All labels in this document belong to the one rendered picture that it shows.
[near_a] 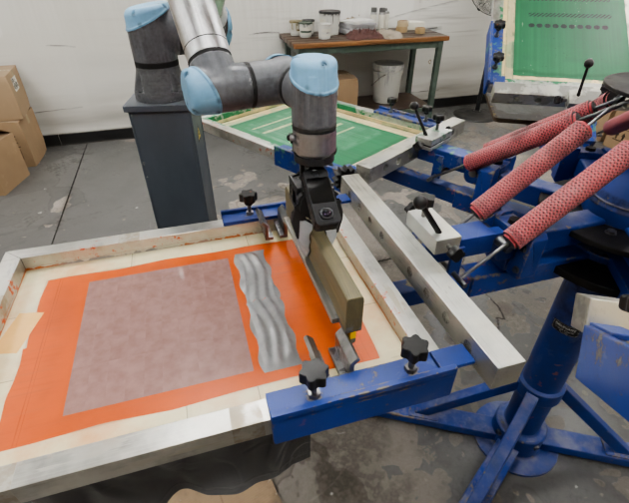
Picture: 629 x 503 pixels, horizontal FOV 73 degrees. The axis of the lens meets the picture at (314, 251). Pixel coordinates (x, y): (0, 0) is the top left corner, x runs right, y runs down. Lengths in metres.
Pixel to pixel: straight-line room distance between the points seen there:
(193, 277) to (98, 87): 3.77
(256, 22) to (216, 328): 3.93
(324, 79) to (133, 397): 0.59
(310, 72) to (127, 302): 0.58
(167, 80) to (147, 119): 0.12
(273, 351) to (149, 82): 0.82
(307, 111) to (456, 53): 4.81
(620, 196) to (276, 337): 0.86
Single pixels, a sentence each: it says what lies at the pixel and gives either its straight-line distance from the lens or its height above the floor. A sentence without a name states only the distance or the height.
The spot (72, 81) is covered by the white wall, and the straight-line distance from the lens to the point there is 4.65.
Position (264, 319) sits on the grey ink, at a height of 0.96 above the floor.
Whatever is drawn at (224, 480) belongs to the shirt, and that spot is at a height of 0.72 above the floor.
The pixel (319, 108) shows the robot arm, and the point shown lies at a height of 1.34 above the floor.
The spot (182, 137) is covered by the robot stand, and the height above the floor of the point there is 1.11.
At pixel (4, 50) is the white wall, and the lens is 4.71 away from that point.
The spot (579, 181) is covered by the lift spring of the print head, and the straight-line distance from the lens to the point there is 1.02.
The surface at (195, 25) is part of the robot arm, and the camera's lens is 0.79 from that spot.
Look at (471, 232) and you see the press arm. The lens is 0.99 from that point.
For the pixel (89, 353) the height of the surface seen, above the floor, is 0.96.
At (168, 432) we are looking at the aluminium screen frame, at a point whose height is 0.99.
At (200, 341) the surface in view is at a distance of 0.83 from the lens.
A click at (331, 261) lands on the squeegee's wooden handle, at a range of 0.73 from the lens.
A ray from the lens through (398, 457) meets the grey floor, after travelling 1.79.
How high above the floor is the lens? 1.55
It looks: 36 degrees down
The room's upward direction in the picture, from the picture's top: straight up
